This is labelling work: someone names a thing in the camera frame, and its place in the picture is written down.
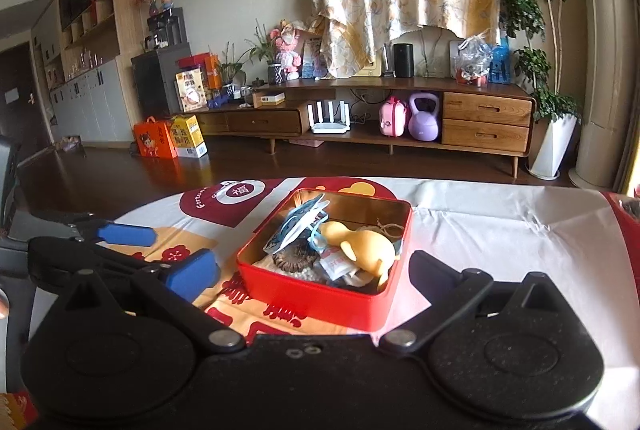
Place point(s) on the orange gift bag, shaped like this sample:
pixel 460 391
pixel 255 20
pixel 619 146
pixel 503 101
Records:
pixel 155 139

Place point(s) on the light wooden cabinet drawer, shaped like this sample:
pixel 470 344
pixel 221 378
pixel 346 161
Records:
pixel 487 109
pixel 486 137

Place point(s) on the white standing air conditioner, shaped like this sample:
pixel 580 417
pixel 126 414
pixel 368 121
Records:
pixel 600 60

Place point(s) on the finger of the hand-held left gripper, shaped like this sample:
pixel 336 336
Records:
pixel 127 235
pixel 100 262

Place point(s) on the wooden television cabinet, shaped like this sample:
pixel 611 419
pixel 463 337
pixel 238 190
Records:
pixel 350 85

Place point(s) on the pink toy case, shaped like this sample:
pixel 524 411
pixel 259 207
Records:
pixel 394 122

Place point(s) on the dark wooden door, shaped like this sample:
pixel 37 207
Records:
pixel 20 100

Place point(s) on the yellow white snack box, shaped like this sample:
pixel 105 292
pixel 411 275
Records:
pixel 190 92

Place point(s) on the white storage cabinets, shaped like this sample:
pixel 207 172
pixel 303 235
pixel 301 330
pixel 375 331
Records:
pixel 90 105

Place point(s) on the purple kettlebell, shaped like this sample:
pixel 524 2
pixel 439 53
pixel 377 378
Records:
pixel 425 125

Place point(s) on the pink plush doll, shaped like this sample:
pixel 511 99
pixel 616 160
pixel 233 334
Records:
pixel 286 47

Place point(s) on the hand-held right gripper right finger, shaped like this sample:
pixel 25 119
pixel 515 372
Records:
pixel 425 267

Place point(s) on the blue printed mask packet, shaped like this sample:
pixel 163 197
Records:
pixel 295 222

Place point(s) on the small wooden box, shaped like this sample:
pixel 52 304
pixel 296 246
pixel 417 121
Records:
pixel 267 100

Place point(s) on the potted tree white planter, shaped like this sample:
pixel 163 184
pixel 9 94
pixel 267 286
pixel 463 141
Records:
pixel 555 145

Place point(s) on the black coffee machine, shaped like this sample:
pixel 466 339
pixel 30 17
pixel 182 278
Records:
pixel 167 30

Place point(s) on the blue plastic bottle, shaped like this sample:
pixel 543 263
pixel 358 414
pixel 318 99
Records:
pixel 501 62

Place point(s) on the dark brown scrunchie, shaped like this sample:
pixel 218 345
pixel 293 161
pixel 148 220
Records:
pixel 296 259

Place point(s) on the twine bundle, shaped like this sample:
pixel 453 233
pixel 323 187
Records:
pixel 390 229

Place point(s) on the blue toy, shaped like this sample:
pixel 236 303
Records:
pixel 219 101

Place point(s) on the small figurine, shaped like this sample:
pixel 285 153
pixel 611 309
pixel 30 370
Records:
pixel 168 2

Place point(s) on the black cabinet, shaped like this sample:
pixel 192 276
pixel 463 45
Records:
pixel 155 82

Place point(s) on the pink slippers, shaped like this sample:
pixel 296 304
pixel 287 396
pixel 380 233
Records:
pixel 70 144

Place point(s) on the small dark teapot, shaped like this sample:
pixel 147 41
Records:
pixel 257 84

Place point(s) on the white router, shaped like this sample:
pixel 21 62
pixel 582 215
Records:
pixel 329 127

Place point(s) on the red tin box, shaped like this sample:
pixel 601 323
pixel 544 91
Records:
pixel 310 305

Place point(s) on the pink flat box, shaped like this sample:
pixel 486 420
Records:
pixel 307 142

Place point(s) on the yellow carton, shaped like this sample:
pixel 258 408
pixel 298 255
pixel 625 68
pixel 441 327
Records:
pixel 189 137

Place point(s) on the potted plant striped pot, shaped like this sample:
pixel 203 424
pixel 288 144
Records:
pixel 275 74

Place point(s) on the printed white red tablecloth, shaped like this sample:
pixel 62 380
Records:
pixel 500 230

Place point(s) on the red patterned box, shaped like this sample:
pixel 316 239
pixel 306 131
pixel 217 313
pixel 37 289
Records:
pixel 17 410

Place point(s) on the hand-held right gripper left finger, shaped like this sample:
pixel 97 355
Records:
pixel 192 275

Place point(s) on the small white sachet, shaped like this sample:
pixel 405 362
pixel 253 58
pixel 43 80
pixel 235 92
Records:
pixel 335 266

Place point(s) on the clear plastic bag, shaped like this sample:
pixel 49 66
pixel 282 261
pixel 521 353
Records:
pixel 474 60

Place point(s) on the dark wooden cabinet drawer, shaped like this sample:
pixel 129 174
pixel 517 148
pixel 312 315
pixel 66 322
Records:
pixel 264 122

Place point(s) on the small potted plant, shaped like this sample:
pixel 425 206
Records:
pixel 229 72

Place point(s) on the black speaker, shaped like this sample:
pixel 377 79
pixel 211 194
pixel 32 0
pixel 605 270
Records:
pixel 403 60

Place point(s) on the clear glass vase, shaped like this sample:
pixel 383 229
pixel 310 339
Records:
pixel 388 60

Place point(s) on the red gift boxes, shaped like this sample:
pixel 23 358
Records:
pixel 200 62

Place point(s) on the blue picture box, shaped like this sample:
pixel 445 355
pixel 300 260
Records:
pixel 312 57

